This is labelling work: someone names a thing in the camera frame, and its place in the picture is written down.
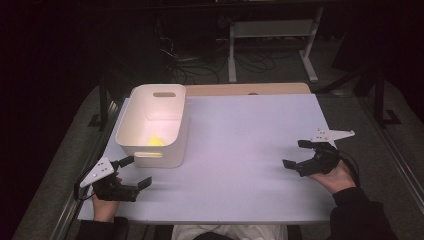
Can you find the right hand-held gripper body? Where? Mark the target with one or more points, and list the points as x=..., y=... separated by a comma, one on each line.
x=318, y=165

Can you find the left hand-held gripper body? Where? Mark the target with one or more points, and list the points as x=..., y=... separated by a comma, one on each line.
x=98, y=172

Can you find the yellow shuttlecock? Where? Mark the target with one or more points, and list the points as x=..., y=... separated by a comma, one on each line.
x=155, y=141

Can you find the white plastic basket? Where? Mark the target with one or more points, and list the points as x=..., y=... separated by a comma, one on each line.
x=151, y=115

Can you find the person's right hand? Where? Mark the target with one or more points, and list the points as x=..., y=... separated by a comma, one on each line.
x=336, y=181

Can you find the person's left hand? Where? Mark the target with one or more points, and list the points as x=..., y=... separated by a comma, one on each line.
x=104, y=210

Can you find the black metal stand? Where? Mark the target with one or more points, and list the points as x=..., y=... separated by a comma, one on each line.
x=380, y=100
x=104, y=106

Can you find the person's white clothing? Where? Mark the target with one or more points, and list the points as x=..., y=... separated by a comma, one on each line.
x=230, y=232

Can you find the metal floor rail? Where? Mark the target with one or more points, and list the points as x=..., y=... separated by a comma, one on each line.
x=71, y=206
x=396, y=160

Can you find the white metal stand frame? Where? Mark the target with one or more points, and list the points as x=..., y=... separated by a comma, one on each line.
x=273, y=29

